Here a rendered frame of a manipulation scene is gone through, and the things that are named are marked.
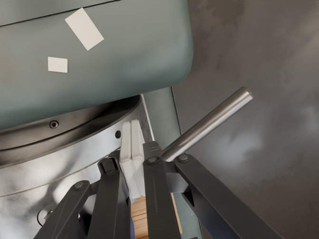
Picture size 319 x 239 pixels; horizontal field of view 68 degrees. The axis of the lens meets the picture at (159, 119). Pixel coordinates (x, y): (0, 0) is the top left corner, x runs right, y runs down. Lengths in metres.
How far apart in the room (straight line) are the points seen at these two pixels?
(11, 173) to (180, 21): 0.23
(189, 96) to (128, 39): 1.37
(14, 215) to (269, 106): 1.72
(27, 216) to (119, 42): 0.22
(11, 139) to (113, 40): 0.19
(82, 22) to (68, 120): 0.15
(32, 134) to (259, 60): 1.57
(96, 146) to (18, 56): 0.13
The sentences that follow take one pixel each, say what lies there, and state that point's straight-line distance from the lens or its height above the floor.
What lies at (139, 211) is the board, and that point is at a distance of 0.78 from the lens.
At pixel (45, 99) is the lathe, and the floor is 1.25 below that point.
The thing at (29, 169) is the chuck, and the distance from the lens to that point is 0.30.
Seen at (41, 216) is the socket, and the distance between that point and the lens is 0.33.
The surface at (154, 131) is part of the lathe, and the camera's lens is 1.02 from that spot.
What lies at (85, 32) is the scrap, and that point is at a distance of 0.23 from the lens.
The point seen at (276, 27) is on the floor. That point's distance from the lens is 1.78.
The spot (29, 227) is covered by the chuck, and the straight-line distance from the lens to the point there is 0.34.
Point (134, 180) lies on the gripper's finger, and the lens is 0.16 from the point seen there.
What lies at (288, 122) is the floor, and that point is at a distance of 2.00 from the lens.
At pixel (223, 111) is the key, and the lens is 0.17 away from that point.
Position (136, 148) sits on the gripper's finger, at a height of 1.34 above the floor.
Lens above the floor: 1.48
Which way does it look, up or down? 69 degrees down
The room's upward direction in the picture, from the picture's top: 154 degrees clockwise
